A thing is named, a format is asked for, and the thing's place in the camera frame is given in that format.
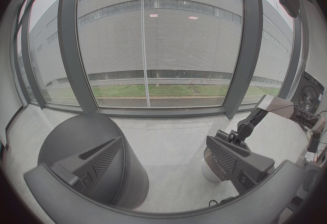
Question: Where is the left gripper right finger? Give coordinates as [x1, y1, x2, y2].
[205, 136, 275, 191]

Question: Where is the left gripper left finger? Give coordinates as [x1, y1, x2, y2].
[52, 136, 124, 188]

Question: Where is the black plastic bag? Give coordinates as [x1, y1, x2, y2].
[203, 141, 252, 182]

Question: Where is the white trash bin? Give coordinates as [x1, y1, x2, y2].
[201, 158, 222, 182]

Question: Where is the grey washing machine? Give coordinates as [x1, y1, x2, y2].
[296, 71, 325, 117]

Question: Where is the window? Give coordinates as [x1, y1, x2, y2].
[10, 0, 307, 119]

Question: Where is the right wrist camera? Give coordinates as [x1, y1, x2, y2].
[215, 129, 229, 143]

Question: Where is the black cable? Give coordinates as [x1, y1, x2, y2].
[208, 196, 239, 207]

